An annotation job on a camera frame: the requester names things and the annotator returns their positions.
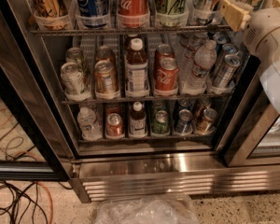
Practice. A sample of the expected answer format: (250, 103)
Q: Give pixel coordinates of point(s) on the red coca-cola can top shelf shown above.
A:
(132, 0)

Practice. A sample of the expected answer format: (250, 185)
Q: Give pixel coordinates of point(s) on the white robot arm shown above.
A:
(269, 77)

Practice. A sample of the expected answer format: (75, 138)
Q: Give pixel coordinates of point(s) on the gold can middle shelf front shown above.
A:
(105, 77)

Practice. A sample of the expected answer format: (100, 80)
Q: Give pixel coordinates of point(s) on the clear plastic bag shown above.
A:
(152, 209)

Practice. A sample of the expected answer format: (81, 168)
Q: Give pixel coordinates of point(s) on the water bottle bottom shelf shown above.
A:
(86, 119)

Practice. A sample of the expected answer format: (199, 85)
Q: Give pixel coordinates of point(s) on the iced tea bottle bottom shelf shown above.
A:
(137, 118)

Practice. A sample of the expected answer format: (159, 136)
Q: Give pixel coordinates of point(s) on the gold can middle shelf rear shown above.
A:
(105, 53)

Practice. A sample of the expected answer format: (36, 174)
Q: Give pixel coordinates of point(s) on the white can shelf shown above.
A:
(75, 55)
(72, 77)

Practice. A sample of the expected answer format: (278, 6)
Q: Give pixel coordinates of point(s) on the silver slim can rear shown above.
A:
(221, 39)

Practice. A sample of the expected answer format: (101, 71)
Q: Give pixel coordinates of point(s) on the right glass fridge door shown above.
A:
(253, 135)

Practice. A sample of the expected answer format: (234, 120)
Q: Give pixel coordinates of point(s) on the left glass fridge door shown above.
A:
(34, 146)

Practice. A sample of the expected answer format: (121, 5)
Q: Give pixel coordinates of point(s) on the blue pepsi can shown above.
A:
(92, 0)

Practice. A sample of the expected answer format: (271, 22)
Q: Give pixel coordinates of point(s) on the iced tea bottle shelf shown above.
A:
(137, 66)
(137, 118)

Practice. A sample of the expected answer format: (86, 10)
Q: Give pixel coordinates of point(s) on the glass fridge door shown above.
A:
(34, 146)
(253, 135)

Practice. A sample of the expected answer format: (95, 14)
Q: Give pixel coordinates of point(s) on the red coke can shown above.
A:
(166, 75)
(163, 51)

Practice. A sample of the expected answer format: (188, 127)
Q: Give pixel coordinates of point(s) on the red coke can middle rear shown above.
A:
(163, 51)

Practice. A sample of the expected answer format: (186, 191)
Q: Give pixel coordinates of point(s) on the brown can shelf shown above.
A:
(206, 120)
(201, 104)

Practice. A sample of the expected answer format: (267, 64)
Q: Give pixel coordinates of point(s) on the silver slim can middle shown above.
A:
(227, 48)

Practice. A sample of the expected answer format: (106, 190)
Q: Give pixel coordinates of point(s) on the blue can bottom shelf rear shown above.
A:
(183, 104)

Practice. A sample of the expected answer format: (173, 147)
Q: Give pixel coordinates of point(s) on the silver slim can front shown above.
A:
(226, 71)

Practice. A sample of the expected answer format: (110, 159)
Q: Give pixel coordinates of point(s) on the white can middle shelf front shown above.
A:
(72, 77)

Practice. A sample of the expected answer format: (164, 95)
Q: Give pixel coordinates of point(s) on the iced tea bottle middle shelf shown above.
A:
(137, 66)

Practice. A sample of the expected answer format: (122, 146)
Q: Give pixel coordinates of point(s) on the white can middle shelf rear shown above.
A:
(75, 55)

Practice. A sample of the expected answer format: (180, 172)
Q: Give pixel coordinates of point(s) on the brown can bottom shelf rear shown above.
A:
(201, 104)

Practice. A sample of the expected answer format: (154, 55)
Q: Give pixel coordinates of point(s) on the red coke can middle front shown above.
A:
(166, 75)

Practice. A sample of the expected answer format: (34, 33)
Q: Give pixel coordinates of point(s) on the blue can shelf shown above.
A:
(183, 104)
(183, 121)

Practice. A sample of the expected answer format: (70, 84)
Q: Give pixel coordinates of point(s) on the brown can bottom shelf front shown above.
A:
(206, 120)

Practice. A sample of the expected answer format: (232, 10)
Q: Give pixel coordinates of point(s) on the yellow orange can top shelf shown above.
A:
(51, 8)

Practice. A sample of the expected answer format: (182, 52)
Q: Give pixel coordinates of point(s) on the clear water bottle middle shelf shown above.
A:
(204, 59)

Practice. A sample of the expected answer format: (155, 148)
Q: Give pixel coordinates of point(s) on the red can bottom shelf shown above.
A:
(114, 125)

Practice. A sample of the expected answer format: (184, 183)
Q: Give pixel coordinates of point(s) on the stainless steel fridge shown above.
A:
(131, 167)

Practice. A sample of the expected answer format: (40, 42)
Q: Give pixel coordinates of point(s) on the blue can bottom shelf front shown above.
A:
(183, 121)

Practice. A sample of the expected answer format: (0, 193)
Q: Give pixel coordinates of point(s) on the gold can shelf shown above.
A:
(105, 77)
(105, 53)

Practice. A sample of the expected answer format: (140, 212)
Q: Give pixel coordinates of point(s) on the green can bottom shelf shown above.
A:
(161, 122)

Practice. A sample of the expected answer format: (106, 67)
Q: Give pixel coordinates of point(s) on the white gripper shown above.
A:
(268, 32)

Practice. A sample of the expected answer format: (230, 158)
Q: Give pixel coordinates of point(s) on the silver slim can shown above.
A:
(221, 39)
(226, 71)
(227, 48)

